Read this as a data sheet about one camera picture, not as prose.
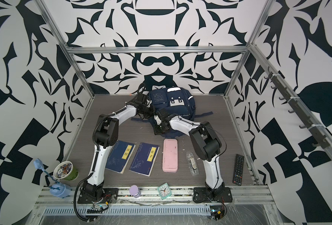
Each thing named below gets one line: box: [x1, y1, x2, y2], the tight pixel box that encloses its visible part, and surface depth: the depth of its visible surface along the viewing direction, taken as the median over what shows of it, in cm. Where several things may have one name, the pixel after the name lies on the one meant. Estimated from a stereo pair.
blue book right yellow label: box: [128, 142, 160, 177], surface depth 87 cm
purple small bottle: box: [128, 184, 142, 199], surface depth 71 cm
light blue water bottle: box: [33, 158, 72, 199], surface depth 71 cm
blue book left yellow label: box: [105, 140, 136, 174], surface depth 87 cm
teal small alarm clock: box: [157, 182, 172, 200], surface depth 76 cm
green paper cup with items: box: [53, 160, 80, 181], surface depth 76 cm
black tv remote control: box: [232, 153, 245, 186], surface depth 83 cm
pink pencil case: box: [162, 138, 179, 173], surface depth 87 cm
